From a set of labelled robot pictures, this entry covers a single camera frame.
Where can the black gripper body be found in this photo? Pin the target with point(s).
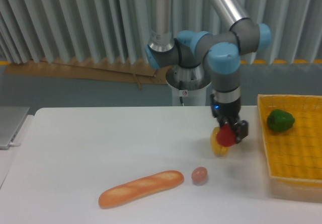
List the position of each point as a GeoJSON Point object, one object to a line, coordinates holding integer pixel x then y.
{"type": "Point", "coordinates": [230, 110]}

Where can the red bell pepper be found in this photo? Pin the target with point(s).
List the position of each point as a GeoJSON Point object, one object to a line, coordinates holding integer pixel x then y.
{"type": "Point", "coordinates": [226, 137]}

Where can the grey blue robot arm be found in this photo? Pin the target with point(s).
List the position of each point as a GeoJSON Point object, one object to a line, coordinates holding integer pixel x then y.
{"type": "Point", "coordinates": [218, 54]}

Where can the yellow bell pepper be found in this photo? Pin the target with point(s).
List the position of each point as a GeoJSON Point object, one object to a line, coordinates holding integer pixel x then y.
{"type": "Point", "coordinates": [216, 147]}

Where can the green bell pepper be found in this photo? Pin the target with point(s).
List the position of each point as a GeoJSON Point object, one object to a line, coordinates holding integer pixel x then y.
{"type": "Point", "coordinates": [280, 121]}

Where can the brown egg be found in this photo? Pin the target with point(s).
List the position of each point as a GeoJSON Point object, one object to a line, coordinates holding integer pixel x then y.
{"type": "Point", "coordinates": [199, 175]}

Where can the yellow woven basket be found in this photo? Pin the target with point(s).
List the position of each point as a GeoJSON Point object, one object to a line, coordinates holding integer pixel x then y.
{"type": "Point", "coordinates": [293, 156]}

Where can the baguette bread loaf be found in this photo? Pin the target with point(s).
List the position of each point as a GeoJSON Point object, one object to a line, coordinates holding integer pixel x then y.
{"type": "Point", "coordinates": [140, 188]}

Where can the brown cardboard sheet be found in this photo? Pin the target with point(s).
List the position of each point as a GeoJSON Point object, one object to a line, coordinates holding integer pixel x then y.
{"type": "Point", "coordinates": [139, 73]}

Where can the grey pleated curtain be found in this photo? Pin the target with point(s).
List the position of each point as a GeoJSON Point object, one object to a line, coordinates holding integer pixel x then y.
{"type": "Point", "coordinates": [119, 29]}

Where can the silver laptop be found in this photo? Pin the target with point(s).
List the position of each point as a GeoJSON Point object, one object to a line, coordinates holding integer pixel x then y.
{"type": "Point", "coordinates": [12, 118]}

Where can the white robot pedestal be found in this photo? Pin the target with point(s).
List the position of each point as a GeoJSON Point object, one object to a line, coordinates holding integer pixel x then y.
{"type": "Point", "coordinates": [188, 85]}

